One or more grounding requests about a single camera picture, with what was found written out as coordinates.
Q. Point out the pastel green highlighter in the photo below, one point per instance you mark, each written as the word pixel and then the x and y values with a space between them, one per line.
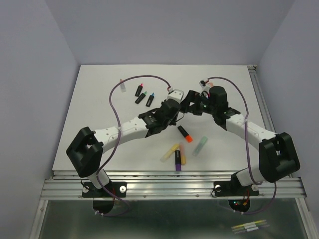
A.
pixel 200 146

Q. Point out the clear marker orange tip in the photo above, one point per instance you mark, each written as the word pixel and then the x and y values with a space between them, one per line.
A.
pixel 122 86

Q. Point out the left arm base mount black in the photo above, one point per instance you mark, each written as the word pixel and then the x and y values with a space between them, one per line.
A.
pixel 109 200

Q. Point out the black highlighter orange cap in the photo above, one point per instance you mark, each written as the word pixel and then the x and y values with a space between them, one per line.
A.
pixel 185 134

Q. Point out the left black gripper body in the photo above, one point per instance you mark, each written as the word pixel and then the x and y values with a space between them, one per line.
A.
pixel 165 124

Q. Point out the aluminium rail right side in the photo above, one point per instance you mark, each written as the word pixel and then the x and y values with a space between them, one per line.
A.
pixel 264 99

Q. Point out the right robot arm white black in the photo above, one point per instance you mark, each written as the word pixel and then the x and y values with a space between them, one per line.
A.
pixel 253 135

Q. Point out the pens on lower shelf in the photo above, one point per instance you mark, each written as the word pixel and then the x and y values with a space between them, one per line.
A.
pixel 249 227

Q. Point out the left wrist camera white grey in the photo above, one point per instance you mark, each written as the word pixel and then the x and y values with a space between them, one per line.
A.
pixel 175 94

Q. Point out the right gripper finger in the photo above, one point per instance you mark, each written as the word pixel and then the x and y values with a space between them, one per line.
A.
pixel 191 98
pixel 195 109

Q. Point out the pastel orange yellow highlighter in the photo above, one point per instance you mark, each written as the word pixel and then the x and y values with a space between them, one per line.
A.
pixel 182 153

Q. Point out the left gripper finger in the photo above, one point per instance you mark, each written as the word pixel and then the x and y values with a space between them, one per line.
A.
pixel 172 121
pixel 178 117

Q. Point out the black highlighter green cap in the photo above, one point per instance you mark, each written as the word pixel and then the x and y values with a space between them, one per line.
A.
pixel 140 97

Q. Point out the black highlighter purple cap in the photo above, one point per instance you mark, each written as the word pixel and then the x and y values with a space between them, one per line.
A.
pixel 177 161

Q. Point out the black highlighter pink tip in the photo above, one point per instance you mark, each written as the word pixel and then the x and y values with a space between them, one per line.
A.
pixel 139 90

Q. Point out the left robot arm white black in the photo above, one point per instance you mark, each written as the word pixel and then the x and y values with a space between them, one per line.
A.
pixel 86 149

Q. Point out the aluminium rail frame front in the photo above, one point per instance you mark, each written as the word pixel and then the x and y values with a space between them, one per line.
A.
pixel 160 185

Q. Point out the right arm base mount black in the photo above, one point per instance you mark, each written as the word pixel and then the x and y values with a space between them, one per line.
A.
pixel 239 195

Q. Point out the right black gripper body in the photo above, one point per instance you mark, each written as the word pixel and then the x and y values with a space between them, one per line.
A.
pixel 208 107

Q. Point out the black highlighter blue cap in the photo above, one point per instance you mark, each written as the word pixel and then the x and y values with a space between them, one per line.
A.
pixel 150 100

